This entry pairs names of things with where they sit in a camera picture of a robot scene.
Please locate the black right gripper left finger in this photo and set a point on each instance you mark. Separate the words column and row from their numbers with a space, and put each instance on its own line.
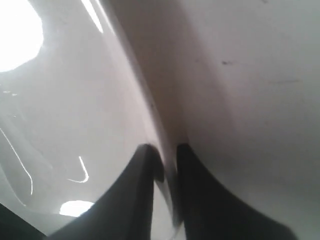
column 125, row 211

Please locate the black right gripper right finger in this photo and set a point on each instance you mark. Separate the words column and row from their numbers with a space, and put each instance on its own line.
column 211, row 212

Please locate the white square plate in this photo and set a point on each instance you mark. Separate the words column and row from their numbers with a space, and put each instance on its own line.
column 74, row 107

